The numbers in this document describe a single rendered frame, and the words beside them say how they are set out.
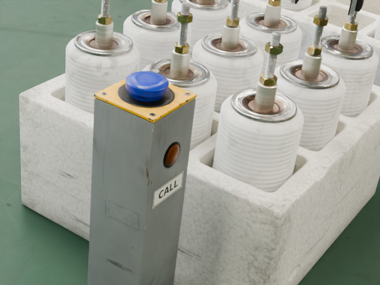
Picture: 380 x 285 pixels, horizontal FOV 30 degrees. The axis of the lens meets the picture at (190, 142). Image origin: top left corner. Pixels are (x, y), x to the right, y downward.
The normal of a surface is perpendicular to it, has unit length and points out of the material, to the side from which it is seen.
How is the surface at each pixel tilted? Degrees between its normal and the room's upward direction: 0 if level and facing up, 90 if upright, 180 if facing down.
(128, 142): 90
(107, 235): 90
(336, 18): 90
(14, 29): 0
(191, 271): 90
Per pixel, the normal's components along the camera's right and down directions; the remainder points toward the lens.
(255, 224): -0.56, 0.38
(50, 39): 0.11, -0.85
